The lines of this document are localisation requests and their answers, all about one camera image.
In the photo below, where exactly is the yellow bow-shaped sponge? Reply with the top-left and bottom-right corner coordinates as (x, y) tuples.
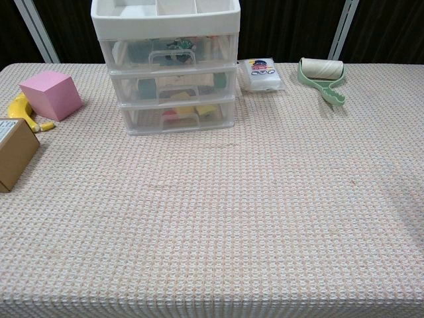
(174, 105), (196, 119)

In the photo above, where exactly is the clear drawer with yellow blocks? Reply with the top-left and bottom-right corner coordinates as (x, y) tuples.
(119, 98), (237, 135)

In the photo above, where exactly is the clear drawer with green items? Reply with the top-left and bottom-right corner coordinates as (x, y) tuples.
(105, 35), (238, 70)

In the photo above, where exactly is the pink cube box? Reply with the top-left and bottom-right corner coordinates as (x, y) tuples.
(19, 70), (84, 123)

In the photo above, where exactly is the brown cardboard box with label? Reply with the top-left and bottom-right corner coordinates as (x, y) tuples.
(0, 118), (41, 193)

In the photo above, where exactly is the beige woven tablecloth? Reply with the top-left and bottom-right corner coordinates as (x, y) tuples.
(0, 62), (424, 318)

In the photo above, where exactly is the white packet with printed label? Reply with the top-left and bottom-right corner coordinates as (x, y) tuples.
(238, 57), (287, 93)

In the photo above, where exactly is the green lint roller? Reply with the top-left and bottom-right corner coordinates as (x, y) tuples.
(297, 56), (346, 108)

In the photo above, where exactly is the yellow banana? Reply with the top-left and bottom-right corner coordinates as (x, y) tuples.
(8, 92), (55, 134)

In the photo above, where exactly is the white plastic drawer unit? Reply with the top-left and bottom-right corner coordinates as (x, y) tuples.
(91, 0), (241, 137)

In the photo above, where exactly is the grey metal frame post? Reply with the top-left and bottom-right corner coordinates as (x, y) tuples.
(13, 0), (61, 64)
(328, 0), (360, 62)

